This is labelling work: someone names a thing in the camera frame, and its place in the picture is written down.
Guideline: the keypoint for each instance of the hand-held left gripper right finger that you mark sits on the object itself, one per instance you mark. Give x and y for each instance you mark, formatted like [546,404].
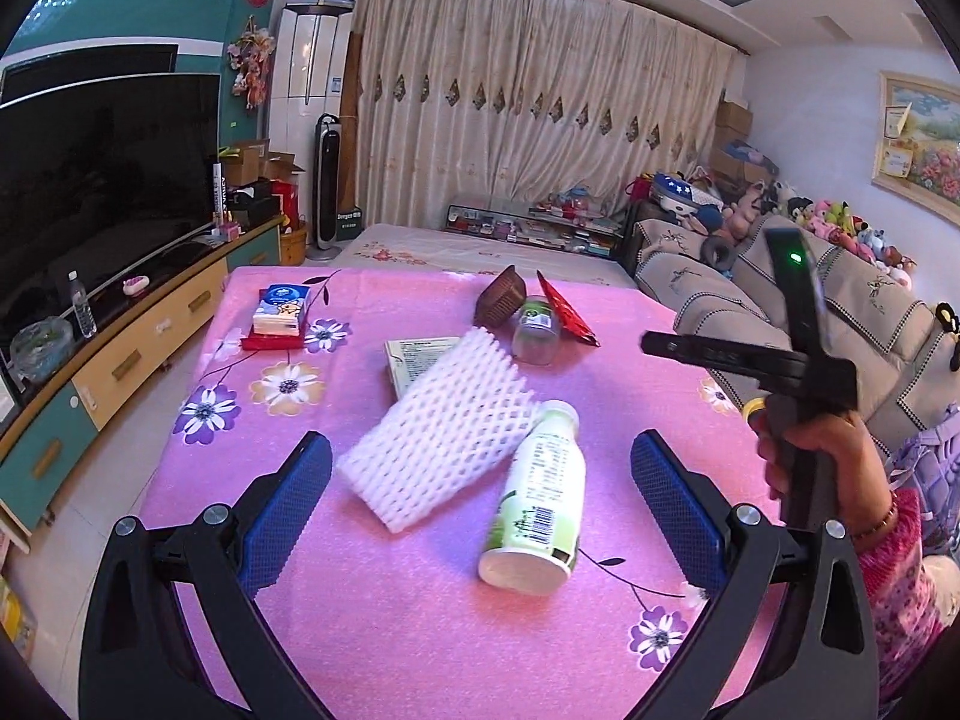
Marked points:
[675,510]

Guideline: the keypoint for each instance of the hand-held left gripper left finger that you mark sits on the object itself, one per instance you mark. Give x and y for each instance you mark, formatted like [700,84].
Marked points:
[289,510]

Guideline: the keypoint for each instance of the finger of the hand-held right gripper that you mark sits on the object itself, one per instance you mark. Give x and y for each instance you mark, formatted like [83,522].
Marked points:
[690,346]

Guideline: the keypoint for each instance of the red snack packet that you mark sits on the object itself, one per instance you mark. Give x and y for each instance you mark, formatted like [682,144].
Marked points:
[566,311]

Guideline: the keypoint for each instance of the white bottle with green label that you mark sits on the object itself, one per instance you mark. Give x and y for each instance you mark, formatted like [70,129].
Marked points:
[536,495]

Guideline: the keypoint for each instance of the clear jar with green label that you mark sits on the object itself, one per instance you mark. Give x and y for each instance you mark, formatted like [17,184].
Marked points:
[536,337]

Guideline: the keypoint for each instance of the white foam fruit net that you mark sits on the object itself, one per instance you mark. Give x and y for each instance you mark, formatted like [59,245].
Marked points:
[435,427]

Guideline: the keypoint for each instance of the white milk carton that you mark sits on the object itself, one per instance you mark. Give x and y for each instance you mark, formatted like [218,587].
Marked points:
[409,367]

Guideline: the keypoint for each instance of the person's right forearm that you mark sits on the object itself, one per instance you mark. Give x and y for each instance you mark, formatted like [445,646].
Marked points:
[900,600]

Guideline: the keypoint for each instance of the person's right hand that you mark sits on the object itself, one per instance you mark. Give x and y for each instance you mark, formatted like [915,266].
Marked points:
[859,472]

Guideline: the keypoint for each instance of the beige covered sofa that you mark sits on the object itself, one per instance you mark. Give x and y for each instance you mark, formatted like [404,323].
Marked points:
[862,292]

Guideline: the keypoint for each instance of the pile of plush toys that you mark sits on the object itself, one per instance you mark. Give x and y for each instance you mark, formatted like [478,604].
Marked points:
[832,217]

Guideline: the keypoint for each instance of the grey neck pillow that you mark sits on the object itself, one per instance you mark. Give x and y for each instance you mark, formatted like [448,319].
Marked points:
[720,249]

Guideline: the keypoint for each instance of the pink floral tablecloth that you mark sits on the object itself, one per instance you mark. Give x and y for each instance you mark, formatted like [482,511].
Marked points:
[390,615]

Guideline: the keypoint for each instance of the blue star printed bag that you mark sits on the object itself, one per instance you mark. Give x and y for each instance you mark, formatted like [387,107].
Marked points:
[682,191]

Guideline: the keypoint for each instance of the yellow black plush toy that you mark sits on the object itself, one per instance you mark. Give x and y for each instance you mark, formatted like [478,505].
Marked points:
[949,330]

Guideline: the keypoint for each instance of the yellow framed note card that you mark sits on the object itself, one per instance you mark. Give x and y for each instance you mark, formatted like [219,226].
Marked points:
[896,163]

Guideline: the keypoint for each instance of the flat red pack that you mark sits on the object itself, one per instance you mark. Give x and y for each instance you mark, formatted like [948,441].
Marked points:
[270,343]

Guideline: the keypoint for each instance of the stacked brown cardboard boxes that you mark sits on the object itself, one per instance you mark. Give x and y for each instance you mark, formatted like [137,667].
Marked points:
[731,135]

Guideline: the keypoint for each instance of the framed flower painting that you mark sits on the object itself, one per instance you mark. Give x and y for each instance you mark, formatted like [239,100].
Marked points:
[930,142]

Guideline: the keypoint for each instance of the blue tissue pack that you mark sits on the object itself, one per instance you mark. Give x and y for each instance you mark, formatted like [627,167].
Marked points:
[281,307]

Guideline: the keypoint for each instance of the glass coffee table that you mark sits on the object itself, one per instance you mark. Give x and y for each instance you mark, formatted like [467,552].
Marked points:
[525,229]

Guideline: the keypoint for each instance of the wooden television stand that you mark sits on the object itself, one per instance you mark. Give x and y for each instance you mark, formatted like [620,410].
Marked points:
[135,360]

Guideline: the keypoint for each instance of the purple backpack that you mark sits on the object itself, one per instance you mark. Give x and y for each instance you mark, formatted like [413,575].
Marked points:
[941,465]

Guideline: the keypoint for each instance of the white floral mattress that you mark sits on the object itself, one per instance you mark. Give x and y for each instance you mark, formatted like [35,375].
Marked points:
[450,247]

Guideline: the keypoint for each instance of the clear water bottle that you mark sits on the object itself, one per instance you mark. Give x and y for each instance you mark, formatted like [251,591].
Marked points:
[81,307]

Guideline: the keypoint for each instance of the black printed box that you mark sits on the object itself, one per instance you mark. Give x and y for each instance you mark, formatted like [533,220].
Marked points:
[350,225]

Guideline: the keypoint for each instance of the clear glass bowl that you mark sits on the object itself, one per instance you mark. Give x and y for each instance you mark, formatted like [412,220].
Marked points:
[41,349]

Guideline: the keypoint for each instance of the beige patterned curtain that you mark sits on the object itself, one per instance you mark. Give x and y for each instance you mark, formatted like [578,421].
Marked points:
[525,90]

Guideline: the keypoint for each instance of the red gift bag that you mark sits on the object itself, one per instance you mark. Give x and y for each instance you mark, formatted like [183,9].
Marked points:
[286,202]

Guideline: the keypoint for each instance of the black storage box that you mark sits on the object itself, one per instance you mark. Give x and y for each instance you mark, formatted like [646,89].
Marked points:
[251,202]

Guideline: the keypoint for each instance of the narrow white printed box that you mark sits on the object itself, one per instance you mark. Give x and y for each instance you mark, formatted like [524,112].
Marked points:
[220,191]

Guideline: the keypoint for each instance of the black tower fan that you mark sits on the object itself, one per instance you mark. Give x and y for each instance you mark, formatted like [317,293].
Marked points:
[330,180]

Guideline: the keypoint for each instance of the open cardboard boxes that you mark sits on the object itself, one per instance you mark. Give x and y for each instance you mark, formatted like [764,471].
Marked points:
[259,161]

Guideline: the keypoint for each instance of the large black television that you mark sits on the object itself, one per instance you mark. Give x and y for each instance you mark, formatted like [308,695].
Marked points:
[97,187]

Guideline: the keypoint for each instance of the brown rolled mat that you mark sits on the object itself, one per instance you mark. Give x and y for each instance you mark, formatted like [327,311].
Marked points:
[350,127]

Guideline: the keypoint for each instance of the white standing air conditioner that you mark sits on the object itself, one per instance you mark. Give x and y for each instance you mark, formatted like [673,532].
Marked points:
[307,90]

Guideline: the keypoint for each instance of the hanging artificial flowers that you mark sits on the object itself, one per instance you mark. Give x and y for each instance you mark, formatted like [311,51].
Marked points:
[251,67]

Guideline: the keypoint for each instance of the smaller black screen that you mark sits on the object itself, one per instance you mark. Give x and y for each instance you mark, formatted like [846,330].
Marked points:
[90,67]

